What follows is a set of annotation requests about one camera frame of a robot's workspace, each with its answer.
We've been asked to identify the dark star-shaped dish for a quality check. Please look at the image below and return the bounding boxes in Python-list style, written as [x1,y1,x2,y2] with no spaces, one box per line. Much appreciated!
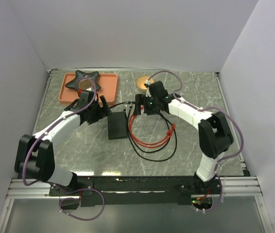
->
[65,70,101,91]

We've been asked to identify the black network switch box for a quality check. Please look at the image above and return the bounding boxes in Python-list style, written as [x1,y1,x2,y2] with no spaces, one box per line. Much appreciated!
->
[107,112,128,140]

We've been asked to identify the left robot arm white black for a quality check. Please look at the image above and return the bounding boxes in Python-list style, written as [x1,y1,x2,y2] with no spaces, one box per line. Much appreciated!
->
[14,90,112,195]

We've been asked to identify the small yellow bowl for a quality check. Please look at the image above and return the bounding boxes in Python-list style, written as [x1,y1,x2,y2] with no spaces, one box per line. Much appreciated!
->
[136,75,149,93]

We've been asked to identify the black ethernet cable inner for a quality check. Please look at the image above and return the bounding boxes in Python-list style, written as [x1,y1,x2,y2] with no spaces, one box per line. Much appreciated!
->
[110,101,173,153]

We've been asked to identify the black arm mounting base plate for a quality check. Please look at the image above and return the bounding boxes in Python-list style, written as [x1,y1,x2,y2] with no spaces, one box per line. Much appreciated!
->
[49,176,221,207]

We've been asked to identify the salmon rectangular tray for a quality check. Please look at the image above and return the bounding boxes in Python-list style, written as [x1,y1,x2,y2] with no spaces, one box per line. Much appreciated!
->
[58,72,119,106]

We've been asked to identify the aluminium frame rail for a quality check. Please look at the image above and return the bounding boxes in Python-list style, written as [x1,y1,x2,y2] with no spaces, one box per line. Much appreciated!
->
[6,177,262,200]

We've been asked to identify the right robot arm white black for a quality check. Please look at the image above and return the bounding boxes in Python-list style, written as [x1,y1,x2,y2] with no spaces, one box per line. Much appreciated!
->
[134,81,234,194]

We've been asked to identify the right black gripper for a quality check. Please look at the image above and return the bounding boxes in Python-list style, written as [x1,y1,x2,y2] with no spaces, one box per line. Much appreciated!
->
[133,94,160,116]

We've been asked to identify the red ethernet cable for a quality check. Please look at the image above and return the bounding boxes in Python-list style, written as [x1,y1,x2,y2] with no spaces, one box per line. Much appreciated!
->
[129,112,176,149]

